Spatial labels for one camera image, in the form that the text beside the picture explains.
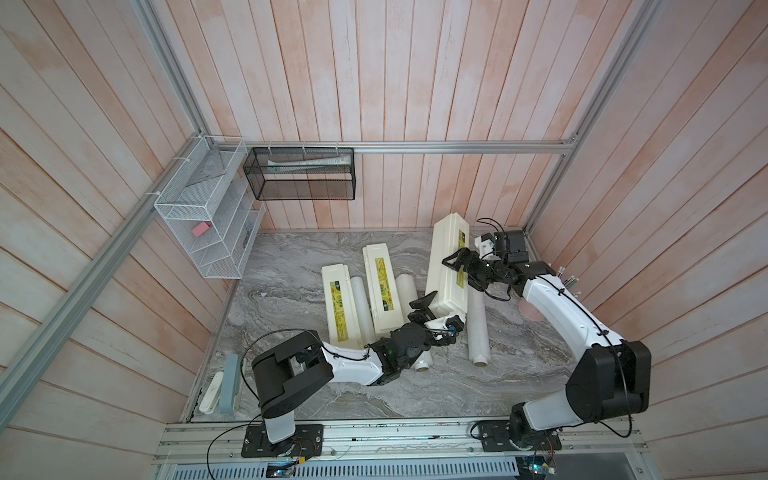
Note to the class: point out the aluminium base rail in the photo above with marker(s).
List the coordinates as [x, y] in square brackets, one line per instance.
[197, 443]

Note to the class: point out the white wire mesh shelf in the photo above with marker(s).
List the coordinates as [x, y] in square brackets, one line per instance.
[206, 183]

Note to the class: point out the pink eraser block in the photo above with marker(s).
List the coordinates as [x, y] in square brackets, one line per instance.
[201, 228]

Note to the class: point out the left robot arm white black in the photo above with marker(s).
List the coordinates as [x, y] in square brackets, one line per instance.
[288, 374]

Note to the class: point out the pencil holder with pencils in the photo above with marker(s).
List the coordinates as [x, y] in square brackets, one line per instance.
[568, 281]

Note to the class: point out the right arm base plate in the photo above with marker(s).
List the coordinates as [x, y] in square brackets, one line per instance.
[507, 435]

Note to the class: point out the white and teal brush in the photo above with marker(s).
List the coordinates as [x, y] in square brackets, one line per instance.
[224, 392]

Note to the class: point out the plastic wrap roll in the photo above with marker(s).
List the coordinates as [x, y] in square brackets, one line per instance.
[364, 315]
[407, 292]
[477, 329]

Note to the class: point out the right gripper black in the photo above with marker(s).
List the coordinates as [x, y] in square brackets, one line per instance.
[473, 258]

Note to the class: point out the black wire mesh basket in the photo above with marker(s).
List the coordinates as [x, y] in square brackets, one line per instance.
[301, 173]

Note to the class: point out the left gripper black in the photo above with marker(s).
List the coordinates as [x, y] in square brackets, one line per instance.
[424, 315]

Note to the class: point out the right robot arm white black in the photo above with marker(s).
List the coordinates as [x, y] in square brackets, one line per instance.
[612, 376]

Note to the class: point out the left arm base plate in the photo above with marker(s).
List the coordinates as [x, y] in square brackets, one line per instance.
[306, 442]

